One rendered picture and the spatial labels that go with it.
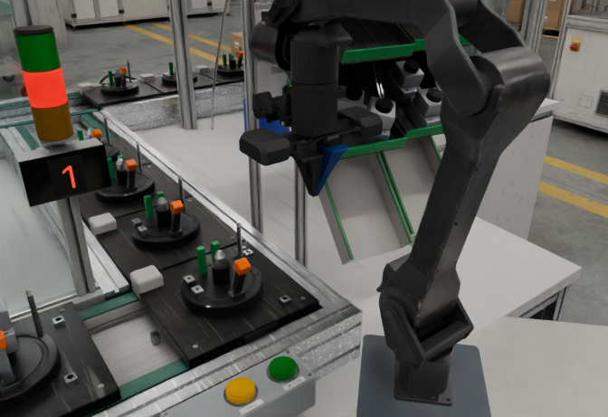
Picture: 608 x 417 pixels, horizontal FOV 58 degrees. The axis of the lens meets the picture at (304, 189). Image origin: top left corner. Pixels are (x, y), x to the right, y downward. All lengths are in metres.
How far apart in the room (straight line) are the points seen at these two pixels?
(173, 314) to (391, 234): 0.42
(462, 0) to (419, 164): 0.70
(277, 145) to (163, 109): 1.50
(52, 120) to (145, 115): 1.25
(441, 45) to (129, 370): 0.69
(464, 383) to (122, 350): 0.55
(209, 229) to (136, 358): 0.33
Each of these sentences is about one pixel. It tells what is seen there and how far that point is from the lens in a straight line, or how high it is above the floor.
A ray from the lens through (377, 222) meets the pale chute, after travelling 1.04.
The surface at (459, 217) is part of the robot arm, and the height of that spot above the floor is 1.30.
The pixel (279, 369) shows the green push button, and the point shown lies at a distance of 0.82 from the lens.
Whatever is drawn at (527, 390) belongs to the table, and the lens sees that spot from 1.01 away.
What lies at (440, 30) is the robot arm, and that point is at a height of 1.46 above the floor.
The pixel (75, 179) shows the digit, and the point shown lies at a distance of 0.89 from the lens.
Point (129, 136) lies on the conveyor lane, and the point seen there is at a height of 0.96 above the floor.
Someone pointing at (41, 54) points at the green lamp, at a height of 1.38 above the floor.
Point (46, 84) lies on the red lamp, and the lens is 0.84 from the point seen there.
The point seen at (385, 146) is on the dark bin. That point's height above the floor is 1.20.
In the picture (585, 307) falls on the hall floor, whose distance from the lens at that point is 2.79.
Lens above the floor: 1.54
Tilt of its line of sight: 26 degrees down
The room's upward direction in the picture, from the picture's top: straight up
